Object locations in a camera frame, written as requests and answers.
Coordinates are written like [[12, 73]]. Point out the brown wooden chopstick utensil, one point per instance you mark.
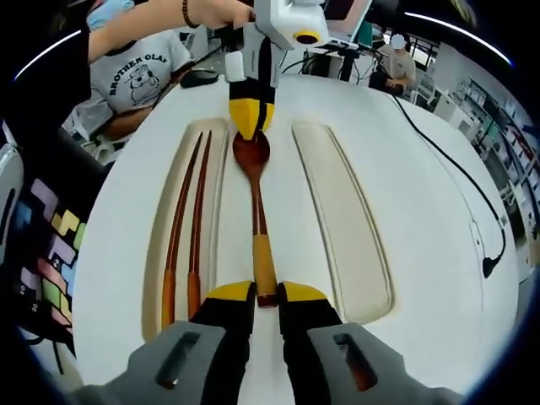
[[199, 219], [179, 219]]

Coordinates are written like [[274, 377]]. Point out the small desk with black legs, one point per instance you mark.
[[348, 63]]

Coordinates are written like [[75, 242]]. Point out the brown wooden spoon utensil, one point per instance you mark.
[[257, 202]]

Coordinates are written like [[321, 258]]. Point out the white worn device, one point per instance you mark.
[[10, 181]]

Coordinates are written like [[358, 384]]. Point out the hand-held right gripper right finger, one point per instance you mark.
[[308, 337]]

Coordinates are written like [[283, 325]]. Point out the beige cutlery case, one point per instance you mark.
[[346, 219]]

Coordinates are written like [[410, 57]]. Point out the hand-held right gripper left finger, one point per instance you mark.
[[223, 337]]

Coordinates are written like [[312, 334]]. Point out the person's colourful block print clothing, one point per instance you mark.
[[50, 253]]

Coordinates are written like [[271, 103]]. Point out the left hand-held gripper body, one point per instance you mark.
[[287, 21]]

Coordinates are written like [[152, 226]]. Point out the shelves with white boxes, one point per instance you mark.
[[506, 139]]

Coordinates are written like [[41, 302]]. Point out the black computer mouse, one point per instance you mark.
[[200, 79]]

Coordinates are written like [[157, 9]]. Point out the person's left hand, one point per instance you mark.
[[228, 12]]

